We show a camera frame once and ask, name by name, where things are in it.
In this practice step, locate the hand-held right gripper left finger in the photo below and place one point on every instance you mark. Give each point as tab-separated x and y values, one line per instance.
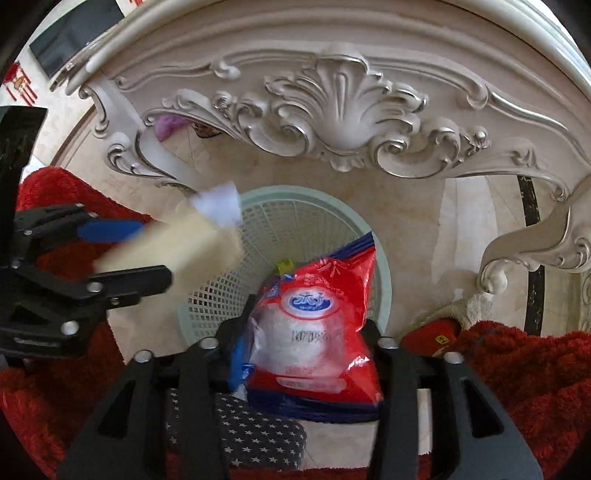
240	362

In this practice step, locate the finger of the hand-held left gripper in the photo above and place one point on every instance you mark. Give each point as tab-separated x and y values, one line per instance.
138	281
111	230

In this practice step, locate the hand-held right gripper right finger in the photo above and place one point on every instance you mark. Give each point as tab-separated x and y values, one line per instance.
392	369

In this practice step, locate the cream cardboard box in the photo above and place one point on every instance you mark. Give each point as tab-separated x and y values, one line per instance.
184	249

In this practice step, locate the red snack bag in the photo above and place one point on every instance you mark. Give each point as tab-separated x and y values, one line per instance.
323	323

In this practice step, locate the pale green plastic basket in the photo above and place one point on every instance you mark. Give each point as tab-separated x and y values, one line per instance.
281	221

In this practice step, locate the small red packet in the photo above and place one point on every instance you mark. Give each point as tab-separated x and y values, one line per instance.
429	337

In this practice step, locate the navy star-patterned cloth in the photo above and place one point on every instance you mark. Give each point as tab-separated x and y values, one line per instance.
258	438

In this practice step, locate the white lace cloth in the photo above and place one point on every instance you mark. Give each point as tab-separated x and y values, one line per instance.
471	307

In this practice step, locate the yellow-green wrapper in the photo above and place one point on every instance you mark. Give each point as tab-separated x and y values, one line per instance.
285	266

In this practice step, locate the black television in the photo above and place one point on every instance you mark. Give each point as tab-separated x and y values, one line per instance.
69	41

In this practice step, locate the purple plastic bag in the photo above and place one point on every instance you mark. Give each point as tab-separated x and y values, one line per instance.
170	127

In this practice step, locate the red fluffy blanket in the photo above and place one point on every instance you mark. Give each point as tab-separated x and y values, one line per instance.
531	378

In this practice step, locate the carved white table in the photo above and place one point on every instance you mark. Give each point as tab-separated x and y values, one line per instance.
341	115

